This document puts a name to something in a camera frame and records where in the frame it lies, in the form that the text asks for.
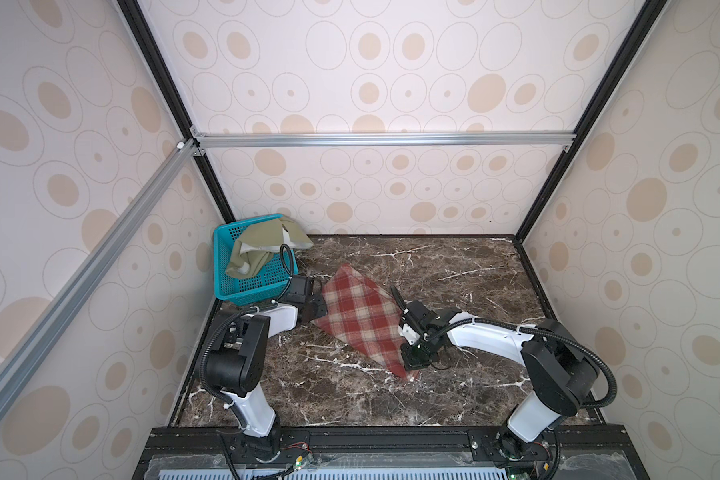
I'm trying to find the red plaid skirt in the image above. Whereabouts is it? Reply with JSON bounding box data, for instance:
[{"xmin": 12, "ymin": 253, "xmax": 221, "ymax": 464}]
[{"xmin": 313, "ymin": 264, "xmax": 417, "ymax": 381}]

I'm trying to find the olive green skirt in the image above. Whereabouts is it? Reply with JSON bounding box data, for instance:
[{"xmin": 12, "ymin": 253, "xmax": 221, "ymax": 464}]
[{"xmin": 225, "ymin": 216, "xmax": 314, "ymax": 280}]

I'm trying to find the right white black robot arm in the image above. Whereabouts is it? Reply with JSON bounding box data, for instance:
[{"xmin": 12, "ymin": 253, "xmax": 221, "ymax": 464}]
[{"xmin": 390, "ymin": 286, "xmax": 618, "ymax": 446}]

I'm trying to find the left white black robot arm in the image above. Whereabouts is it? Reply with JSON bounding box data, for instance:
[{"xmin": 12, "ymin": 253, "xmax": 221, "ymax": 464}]
[{"xmin": 196, "ymin": 244, "xmax": 328, "ymax": 439}]

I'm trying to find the teal plastic basket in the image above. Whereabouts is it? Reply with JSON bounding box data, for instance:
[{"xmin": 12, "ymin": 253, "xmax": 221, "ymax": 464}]
[{"xmin": 212, "ymin": 214, "xmax": 300, "ymax": 301}]

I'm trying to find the horizontal aluminium back rail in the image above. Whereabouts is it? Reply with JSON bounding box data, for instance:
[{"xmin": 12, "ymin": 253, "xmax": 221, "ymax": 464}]
[{"xmin": 196, "ymin": 131, "xmax": 576, "ymax": 149}]

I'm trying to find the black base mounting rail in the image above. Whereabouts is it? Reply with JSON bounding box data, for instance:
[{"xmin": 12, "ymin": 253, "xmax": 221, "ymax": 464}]
[{"xmin": 133, "ymin": 424, "xmax": 648, "ymax": 479}]

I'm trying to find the diagonal aluminium left rail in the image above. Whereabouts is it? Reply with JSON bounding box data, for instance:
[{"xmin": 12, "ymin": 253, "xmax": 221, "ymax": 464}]
[{"xmin": 0, "ymin": 139, "xmax": 198, "ymax": 421}]

